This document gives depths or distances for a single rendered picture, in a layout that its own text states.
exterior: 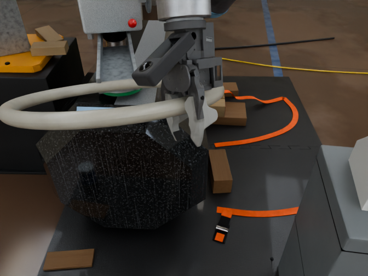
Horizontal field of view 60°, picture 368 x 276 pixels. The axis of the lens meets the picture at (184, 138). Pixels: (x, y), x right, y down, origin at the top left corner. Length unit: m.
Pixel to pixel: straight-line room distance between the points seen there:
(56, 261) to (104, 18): 1.27
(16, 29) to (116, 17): 1.02
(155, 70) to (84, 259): 1.51
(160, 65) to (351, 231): 0.73
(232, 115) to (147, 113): 2.16
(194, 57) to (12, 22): 1.71
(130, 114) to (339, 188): 0.77
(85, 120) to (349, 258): 0.84
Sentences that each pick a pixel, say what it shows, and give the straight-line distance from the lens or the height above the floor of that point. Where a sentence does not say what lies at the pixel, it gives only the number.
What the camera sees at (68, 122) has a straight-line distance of 0.54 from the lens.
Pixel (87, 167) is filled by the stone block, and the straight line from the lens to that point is 1.57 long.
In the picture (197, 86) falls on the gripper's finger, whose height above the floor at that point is 1.34.
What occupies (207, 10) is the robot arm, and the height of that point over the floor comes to 1.43.
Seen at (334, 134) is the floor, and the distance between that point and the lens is 2.85.
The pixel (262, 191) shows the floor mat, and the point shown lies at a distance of 2.18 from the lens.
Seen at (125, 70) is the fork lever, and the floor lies 1.11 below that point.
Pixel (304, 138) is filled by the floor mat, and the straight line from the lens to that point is 2.68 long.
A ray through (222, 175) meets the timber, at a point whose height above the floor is 0.14.
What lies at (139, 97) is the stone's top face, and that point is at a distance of 1.43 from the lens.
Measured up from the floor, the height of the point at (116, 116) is 1.31.
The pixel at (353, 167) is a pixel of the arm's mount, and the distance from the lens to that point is 1.18.
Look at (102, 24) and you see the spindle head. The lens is 1.28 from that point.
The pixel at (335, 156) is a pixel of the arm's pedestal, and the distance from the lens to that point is 1.23.
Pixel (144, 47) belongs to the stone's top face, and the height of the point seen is 0.85.
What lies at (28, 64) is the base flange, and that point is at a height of 0.78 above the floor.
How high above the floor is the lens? 1.60
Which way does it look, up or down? 39 degrees down
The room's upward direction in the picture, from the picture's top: straight up
